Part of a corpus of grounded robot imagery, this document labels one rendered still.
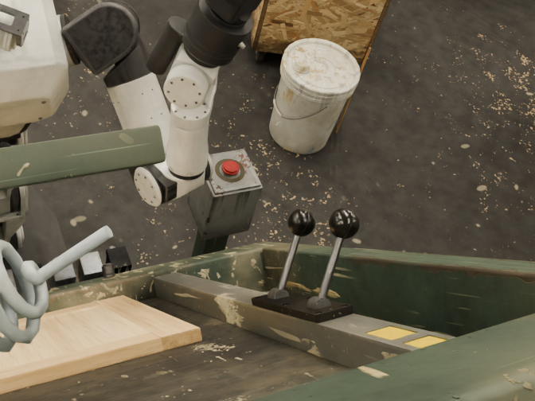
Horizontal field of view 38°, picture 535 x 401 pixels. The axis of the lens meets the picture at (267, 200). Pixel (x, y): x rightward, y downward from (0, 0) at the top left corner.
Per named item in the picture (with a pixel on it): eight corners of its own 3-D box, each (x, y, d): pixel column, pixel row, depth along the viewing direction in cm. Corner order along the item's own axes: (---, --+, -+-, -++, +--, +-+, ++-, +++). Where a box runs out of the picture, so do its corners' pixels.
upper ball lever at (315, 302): (322, 317, 94) (353, 213, 96) (337, 321, 91) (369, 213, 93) (295, 309, 93) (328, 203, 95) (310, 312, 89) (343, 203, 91)
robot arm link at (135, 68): (108, 81, 146) (81, 10, 141) (154, 65, 146) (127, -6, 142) (104, 90, 134) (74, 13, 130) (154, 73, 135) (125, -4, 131)
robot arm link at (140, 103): (132, 204, 146) (87, 93, 139) (186, 176, 153) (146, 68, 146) (164, 209, 137) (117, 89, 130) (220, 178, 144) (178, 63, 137)
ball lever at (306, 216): (282, 307, 105) (311, 213, 107) (294, 309, 102) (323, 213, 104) (258, 298, 104) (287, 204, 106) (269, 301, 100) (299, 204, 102)
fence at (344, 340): (180, 291, 157) (176, 271, 156) (484, 385, 69) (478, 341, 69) (156, 297, 155) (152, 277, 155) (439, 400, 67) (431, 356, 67)
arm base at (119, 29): (82, 71, 146) (64, 10, 143) (149, 53, 147) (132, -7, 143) (74, 81, 132) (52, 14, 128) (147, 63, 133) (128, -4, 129)
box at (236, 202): (231, 194, 192) (244, 146, 178) (248, 233, 186) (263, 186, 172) (185, 203, 187) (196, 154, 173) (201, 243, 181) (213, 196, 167)
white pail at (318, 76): (323, 103, 330) (356, 15, 294) (347, 156, 314) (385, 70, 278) (253, 107, 320) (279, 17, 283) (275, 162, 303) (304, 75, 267)
